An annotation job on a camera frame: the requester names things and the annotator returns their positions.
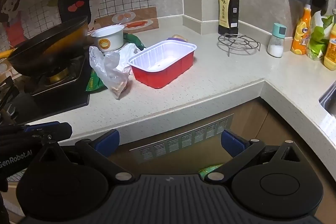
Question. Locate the green and white bag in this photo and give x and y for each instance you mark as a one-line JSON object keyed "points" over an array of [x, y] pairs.
{"points": [[317, 40]]}

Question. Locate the orange detergent bottle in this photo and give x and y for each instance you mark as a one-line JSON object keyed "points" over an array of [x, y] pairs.
{"points": [[300, 37]]}

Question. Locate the yellow bottle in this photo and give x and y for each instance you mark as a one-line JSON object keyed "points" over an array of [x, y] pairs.
{"points": [[331, 56]]}

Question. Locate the white tissue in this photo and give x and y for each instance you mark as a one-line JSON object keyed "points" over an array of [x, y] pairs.
{"points": [[130, 54]]}

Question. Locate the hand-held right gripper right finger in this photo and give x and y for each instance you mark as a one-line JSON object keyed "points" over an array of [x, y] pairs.
{"points": [[232, 141]]}

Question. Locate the cabinet vent grille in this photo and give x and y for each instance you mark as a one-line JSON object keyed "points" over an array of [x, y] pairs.
{"points": [[170, 144]]}

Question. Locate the dark soy sauce bottle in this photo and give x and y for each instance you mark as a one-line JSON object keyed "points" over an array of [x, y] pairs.
{"points": [[228, 16]]}

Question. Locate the black wok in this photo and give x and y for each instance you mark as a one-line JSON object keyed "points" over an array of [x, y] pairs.
{"points": [[47, 48]]}

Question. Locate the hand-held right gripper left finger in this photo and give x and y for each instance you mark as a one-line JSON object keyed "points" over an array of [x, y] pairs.
{"points": [[107, 141]]}

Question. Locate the white paper bowl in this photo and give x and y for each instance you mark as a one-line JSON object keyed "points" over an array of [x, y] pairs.
{"points": [[110, 39]]}

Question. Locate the metal steaming rack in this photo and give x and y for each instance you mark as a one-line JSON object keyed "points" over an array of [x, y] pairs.
{"points": [[219, 43]]}

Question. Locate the steel sink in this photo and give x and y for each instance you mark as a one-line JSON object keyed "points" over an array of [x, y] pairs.
{"points": [[329, 98]]}

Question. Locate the green snack packet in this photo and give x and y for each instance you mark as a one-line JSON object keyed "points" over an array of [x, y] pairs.
{"points": [[94, 82], [134, 41]]}

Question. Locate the black gas stove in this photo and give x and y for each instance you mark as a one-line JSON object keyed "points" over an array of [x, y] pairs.
{"points": [[60, 98]]}

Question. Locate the red plastic tray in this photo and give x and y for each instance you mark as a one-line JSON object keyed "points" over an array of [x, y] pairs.
{"points": [[157, 77]]}

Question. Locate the wooden cabinet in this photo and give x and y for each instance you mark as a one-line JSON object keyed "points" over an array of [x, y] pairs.
{"points": [[257, 121]]}

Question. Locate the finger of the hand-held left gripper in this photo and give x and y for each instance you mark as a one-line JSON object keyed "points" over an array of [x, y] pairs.
{"points": [[39, 129]]}

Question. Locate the clear plastic bag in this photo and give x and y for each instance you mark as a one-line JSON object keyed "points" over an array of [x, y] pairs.
{"points": [[110, 74]]}

